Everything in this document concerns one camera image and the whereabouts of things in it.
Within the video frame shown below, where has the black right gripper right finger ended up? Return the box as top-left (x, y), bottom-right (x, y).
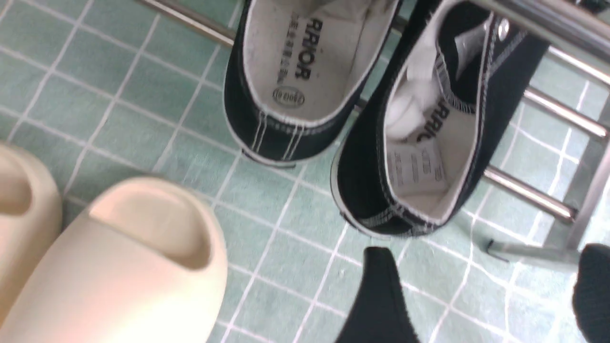
top-left (572, 243), bottom-right (610, 343)

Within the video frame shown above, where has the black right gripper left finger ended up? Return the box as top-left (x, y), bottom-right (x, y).
top-left (336, 247), bottom-right (420, 343)

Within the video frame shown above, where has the black canvas sneaker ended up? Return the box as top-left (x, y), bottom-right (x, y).
top-left (223, 0), bottom-right (402, 168)
top-left (331, 0), bottom-right (549, 237)

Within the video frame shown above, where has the metal shoe rack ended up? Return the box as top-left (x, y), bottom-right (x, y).
top-left (136, 0), bottom-right (609, 271)

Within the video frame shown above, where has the right cream slipper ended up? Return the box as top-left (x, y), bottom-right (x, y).
top-left (1, 177), bottom-right (227, 343)

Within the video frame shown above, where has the cream slipper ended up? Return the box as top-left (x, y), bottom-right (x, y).
top-left (1, 177), bottom-right (227, 343)
top-left (0, 142), bottom-right (62, 322)

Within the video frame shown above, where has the green checkered tablecloth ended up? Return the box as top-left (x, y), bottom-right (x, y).
top-left (0, 0), bottom-right (585, 343)

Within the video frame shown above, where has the left cream slipper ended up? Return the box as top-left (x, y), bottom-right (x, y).
top-left (0, 142), bottom-right (62, 322)

